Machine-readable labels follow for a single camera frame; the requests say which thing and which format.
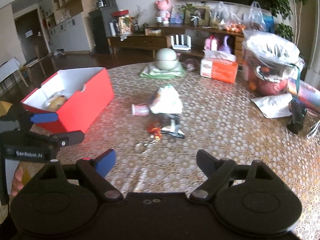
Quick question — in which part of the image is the yellow duck plush toy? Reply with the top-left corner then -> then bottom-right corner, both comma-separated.
44,95 -> 67,112

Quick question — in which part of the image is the orange red small toy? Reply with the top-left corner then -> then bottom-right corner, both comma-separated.
147,122 -> 162,140

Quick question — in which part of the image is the pink tissue packet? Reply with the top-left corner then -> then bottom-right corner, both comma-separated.
131,104 -> 150,116

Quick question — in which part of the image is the white green plastic bag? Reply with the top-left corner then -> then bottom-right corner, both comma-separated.
149,85 -> 183,114

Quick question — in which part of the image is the person's left hand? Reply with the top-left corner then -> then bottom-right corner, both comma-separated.
11,166 -> 24,196

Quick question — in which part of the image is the wooden chair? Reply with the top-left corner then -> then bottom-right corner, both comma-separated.
24,44 -> 47,83

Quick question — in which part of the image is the red cardboard box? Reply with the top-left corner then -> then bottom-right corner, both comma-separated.
22,67 -> 114,133

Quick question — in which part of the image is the black white small packet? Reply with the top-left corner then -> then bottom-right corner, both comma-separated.
159,114 -> 185,139

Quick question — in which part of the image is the white foil pouch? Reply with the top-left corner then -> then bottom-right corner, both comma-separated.
251,93 -> 293,119

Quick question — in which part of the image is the dark wooden door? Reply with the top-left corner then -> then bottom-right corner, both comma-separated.
15,9 -> 49,63

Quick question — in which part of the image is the black small figurine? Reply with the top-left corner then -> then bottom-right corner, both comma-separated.
286,99 -> 307,134

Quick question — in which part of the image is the orange tissue box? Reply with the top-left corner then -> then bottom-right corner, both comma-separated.
200,50 -> 238,83

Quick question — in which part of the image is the green folded cloth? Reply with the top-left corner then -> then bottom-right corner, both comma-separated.
139,62 -> 186,79

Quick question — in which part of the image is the colourful book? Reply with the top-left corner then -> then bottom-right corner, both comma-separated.
287,77 -> 320,113

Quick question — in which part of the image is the green white ceramic jar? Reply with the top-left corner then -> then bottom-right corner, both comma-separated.
155,48 -> 178,70

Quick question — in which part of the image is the plastic covered fruit basket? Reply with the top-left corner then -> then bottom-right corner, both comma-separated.
242,30 -> 304,96

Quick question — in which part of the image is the purple vase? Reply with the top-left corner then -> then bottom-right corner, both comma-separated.
219,35 -> 232,54

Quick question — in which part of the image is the white wifi router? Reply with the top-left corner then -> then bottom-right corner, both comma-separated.
170,34 -> 191,51

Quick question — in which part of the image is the black tall cabinet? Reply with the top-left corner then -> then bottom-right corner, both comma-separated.
89,5 -> 118,54

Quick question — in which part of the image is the wooden tv console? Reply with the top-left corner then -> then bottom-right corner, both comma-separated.
107,24 -> 244,65

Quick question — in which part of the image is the small cardboard box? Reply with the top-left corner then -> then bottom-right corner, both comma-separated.
145,28 -> 162,36

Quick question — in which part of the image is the red gift box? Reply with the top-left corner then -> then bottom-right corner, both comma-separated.
112,10 -> 129,17

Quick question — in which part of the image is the bag of oranges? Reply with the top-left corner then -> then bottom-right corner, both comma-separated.
210,2 -> 246,33

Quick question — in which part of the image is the potted green plant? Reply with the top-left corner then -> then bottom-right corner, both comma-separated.
178,3 -> 201,26

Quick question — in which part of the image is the pink plush doll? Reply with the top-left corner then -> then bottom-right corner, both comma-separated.
155,0 -> 171,24

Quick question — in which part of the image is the green indoor tree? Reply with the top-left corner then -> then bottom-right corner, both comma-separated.
269,0 -> 310,44

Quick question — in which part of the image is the grey wall cabinet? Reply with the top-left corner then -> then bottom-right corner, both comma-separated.
49,14 -> 91,52

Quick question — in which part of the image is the wooden picture frame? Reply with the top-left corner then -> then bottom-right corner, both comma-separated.
184,6 -> 210,26

